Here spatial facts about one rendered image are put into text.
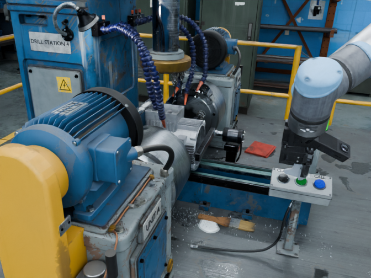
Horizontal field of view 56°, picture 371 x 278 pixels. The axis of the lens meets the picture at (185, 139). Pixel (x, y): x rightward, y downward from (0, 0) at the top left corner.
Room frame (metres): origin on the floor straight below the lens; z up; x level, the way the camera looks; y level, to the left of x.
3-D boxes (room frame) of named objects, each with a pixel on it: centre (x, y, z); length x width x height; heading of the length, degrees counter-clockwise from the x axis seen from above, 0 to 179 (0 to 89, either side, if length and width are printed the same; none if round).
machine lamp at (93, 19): (1.06, 0.33, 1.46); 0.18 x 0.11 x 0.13; 74
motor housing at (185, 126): (1.22, 0.04, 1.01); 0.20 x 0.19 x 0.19; 74
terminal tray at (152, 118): (1.23, 0.08, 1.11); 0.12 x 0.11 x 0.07; 74
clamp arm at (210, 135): (1.22, -0.08, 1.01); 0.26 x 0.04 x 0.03; 164
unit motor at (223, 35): (1.83, -0.16, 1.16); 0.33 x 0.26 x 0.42; 164
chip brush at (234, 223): (1.01, -0.15, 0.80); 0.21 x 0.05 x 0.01; 74
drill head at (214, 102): (1.54, -0.05, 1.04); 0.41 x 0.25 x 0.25; 164
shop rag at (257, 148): (1.62, -0.38, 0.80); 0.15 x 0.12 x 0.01; 150
